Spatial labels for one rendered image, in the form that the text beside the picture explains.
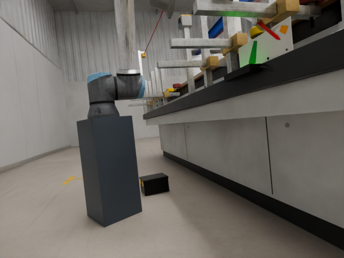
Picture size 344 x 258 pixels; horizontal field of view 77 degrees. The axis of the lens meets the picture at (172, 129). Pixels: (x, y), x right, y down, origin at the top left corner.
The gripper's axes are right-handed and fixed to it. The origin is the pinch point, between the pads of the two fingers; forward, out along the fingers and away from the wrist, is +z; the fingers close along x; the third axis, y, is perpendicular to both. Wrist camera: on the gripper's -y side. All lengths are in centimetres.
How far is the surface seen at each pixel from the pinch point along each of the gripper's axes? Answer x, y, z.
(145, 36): -799, -148, -321
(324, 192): -7, -56, 61
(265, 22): -3.5, -33.0, -0.2
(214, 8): 1.5, -11.9, -1.1
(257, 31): -23, -45, -5
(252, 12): 1.4, -24.4, -0.5
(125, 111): -803, -39, -29
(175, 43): -23.5, -8.3, -0.9
